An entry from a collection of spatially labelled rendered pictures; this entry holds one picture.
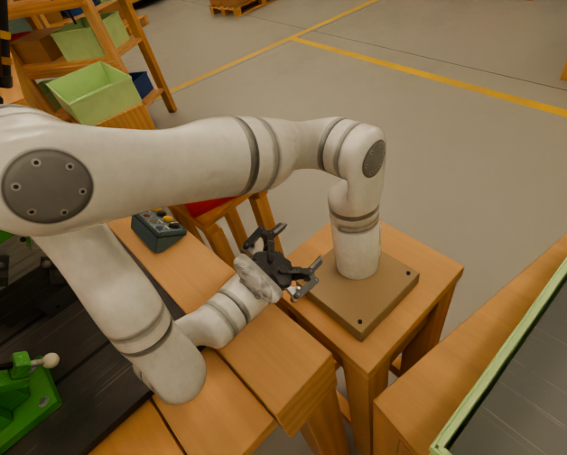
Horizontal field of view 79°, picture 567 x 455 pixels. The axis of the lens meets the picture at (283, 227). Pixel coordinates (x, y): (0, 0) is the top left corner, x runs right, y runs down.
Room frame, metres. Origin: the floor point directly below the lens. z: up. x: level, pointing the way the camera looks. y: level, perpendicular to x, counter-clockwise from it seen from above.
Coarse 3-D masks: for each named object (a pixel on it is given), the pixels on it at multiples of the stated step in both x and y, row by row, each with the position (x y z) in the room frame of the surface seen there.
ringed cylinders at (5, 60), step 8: (0, 0) 0.97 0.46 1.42; (0, 8) 0.96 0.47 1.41; (0, 16) 0.96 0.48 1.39; (0, 24) 0.95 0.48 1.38; (8, 24) 0.97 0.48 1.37; (0, 32) 0.94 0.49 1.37; (8, 32) 0.96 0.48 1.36; (0, 40) 0.94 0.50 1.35; (8, 40) 0.96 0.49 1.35; (8, 48) 0.95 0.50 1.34; (8, 56) 0.94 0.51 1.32; (8, 64) 0.94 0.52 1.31; (8, 72) 0.93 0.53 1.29; (0, 80) 0.91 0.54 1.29; (8, 80) 0.92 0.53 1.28
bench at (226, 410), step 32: (224, 384) 0.27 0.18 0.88; (160, 416) 0.24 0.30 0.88; (192, 416) 0.23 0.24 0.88; (224, 416) 0.21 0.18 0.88; (256, 416) 0.20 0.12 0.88; (320, 416) 0.23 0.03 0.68; (96, 448) 0.22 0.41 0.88; (128, 448) 0.21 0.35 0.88; (160, 448) 0.19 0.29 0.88; (192, 448) 0.18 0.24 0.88; (224, 448) 0.17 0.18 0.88; (256, 448) 0.16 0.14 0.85; (320, 448) 0.22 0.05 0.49
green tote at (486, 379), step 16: (560, 272) 0.27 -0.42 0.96; (544, 288) 0.25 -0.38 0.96; (560, 288) 0.32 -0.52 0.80; (544, 304) 0.26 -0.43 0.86; (528, 320) 0.21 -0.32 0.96; (512, 336) 0.19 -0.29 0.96; (512, 352) 0.22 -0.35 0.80; (496, 368) 0.15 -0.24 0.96; (480, 384) 0.14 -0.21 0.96; (464, 400) 0.13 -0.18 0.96; (480, 400) 0.16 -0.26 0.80; (464, 416) 0.11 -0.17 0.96; (448, 432) 0.10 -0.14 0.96; (432, 448) 0.08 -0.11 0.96; (448, 448) 0.10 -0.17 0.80
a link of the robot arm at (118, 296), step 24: (48, 240) 0.26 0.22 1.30; (72, 240) 0.27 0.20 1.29; (96, 240) 0.27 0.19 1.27; (72, 264) 0.25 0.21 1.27; (96, 264) 0.25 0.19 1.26; (120, 264) 0.26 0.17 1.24; (72, 288) 0.25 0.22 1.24; (96, 288) 0.24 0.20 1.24; (120, 288) 0.24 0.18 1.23; (144, 288) 0.25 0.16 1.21; (96, 312) 0.23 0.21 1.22; (120, 312) 0.22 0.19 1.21; (144, 312) 0.23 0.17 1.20; (168, 312) 0.25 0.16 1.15; (120, 336) 0.21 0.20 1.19; (144, 336) 0.22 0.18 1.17
